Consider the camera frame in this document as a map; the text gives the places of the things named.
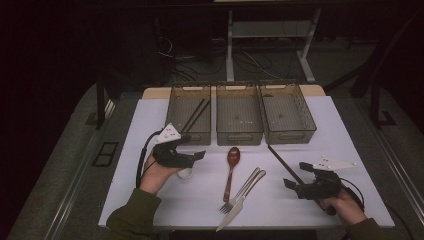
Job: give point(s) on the white ceramic spoon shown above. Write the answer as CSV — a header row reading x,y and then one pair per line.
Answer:
x,y
185,173

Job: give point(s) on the person's left hand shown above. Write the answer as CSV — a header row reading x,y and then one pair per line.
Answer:
x,y
155,178

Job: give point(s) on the metal table knife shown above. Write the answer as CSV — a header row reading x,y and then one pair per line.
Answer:
x,y
233,211

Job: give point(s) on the person's right hand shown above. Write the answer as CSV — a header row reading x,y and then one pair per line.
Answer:
x,y
348,208

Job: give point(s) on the metal floor rail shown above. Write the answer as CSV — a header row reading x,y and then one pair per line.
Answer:
x,y
78,176
398,173

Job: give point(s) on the dark brown chopstick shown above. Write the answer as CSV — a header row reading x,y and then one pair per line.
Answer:
x,y
281,160

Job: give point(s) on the red-brown wooden spoon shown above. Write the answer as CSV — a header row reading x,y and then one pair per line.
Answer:
x,y
233,155

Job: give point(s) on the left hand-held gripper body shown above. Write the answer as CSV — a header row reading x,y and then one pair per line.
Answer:
x,y
170,158

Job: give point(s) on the metal fork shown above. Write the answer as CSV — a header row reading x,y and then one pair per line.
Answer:
x,y
245,186

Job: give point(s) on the white metal desk frame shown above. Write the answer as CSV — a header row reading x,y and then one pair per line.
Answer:
x,y
230,50

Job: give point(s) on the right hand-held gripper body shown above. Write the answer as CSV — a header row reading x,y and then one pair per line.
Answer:
x,y
325,188

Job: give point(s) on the transparent brown plastic bin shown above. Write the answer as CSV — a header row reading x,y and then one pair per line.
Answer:
x,y
181,110
286,115
238,115

